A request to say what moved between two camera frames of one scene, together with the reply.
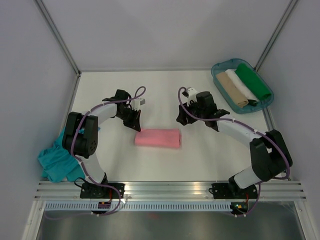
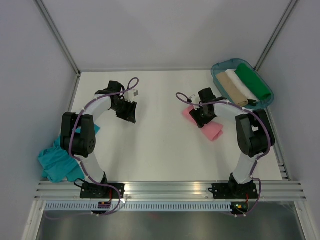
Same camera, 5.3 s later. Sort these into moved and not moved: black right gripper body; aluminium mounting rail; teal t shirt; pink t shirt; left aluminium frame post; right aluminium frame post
Moved: pink t shirt; black right gripper body
Not moved: left aluminium frame post; right aluminium frame post; teal t shirt; aluminium mounting rail
